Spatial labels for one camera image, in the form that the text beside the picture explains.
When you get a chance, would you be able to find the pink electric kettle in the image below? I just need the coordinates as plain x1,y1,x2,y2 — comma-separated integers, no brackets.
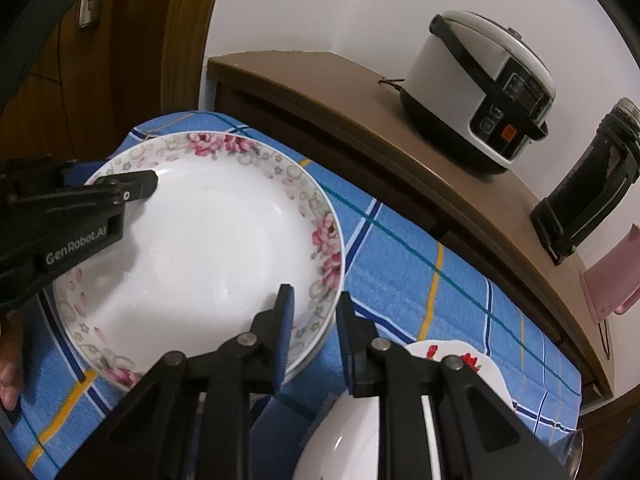
579,225,640,325

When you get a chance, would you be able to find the plain white bowl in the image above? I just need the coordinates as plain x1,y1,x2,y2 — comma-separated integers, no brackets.
291,394,438,480

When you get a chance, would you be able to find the white and black rice cooker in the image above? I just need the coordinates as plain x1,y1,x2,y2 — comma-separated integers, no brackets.
400,9,557,176

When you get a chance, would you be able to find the brown wooden door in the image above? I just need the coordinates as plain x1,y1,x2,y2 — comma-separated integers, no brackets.
0,0,226,171

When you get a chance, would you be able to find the brown wooden cabinet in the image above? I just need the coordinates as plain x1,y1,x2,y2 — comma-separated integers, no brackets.
206,51,616,401

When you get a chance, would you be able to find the blue plaid cloth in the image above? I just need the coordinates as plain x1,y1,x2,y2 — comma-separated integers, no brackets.
10,110,583,480

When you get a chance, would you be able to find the black kettle cable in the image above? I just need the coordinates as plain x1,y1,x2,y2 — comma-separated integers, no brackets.
597,317,615,361

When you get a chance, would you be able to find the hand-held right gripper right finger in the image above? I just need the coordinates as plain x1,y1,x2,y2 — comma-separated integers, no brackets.
336,291,573,480

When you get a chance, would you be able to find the dark strap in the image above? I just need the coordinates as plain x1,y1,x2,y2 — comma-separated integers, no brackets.
0,0,76,111

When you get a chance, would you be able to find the person's left hand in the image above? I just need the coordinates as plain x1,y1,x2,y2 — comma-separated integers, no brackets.
0,337,25,411

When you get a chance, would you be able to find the large floral white plate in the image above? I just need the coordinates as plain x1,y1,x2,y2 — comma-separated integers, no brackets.
52,131,346,393

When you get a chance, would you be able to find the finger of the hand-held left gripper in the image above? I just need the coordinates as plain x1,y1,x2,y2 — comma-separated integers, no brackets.
65,169,160,217

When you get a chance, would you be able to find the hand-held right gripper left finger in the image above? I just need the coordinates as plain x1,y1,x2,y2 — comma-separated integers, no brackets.
57,284,296,480

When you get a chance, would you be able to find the black thermos flask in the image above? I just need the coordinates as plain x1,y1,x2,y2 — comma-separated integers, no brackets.
530,97,640,266

